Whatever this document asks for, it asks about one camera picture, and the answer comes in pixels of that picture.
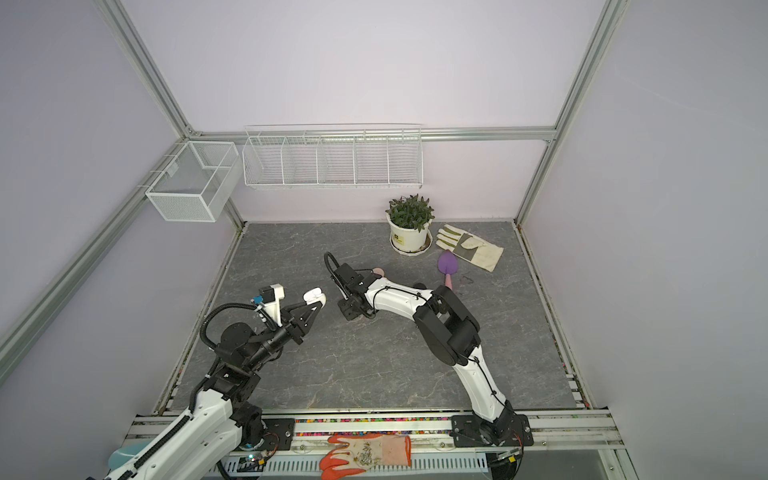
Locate potted green plant white pot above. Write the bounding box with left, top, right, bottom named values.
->
left=386, top=194, right=435, bottom=254

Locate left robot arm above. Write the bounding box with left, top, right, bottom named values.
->
left=106, top=289, right=326, bottom=479

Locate beige gardening glove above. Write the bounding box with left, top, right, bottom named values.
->
left=437, top=224, right=504, bottom=272

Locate red white work glove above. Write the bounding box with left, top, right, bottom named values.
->
left=319, top=434, right=412, bottom=480

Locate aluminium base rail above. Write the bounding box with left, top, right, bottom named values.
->
left=122, top=409, right=626, bottom=452

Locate white wire shelf basket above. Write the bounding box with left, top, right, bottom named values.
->
left=241, top=123, right=424, bottom=189

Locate white mesh box basket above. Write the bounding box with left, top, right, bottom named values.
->
left=146, top=141, right=243, bottom=223

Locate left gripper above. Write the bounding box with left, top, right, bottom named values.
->
left=244, top=299, right=321, bottom=372

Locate white earbud charging case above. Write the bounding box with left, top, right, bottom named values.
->
left=303, top=288, right=326, bottom=305

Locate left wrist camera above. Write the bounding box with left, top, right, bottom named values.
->
left=251, top=284, right=285, bottom=331

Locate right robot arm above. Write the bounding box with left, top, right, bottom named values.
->
left=323, top=252, right=534, bottom=449

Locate teal plastic scoop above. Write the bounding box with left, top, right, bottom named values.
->
left=108, top=441, right=150, bottom=471

